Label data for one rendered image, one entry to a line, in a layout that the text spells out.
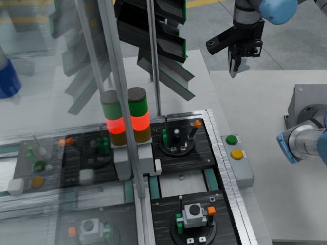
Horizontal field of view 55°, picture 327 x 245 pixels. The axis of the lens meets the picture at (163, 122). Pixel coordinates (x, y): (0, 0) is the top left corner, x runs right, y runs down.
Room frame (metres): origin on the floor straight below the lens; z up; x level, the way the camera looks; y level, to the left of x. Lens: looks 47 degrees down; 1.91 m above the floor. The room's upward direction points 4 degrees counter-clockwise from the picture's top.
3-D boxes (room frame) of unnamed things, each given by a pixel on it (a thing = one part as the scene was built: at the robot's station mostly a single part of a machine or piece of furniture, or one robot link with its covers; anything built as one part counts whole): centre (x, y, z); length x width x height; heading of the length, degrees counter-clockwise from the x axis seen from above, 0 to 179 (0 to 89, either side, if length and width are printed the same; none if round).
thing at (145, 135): (0.55, 0.06, 1.28); 0.05 x 0.05 x 0.05
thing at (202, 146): (0.75, -0.04, 1.01); 0.24 x 0.24 x 0.13; 5
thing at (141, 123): (0.55, 0.06, 1.33); 0.05 x 0.05 x 0.05
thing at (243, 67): (0.80, -0.26, 1.27); 0.06 x 0.03 x 0.09; 95
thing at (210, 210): (0.42, -0.11, 1.04); 0.04 x 0.02 x 0.08; 95
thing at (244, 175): (0.68, -0.26, 0.93); 0.21 x 0.07 x 0.06; 5
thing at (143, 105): (0.55, 0.06, 1.38); 0.05 x 0.05 x 0.05
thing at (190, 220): (0.41, -0.06, 1.06); 0.08 x 0.04 x 0.07; 95
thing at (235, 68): (0.80, -0.24, 1.31); 0.05 x 0.02 x 0.09; 5
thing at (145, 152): (0.55, 0.06, 1.29); 0.12 x 0.05 x 0.25; 5
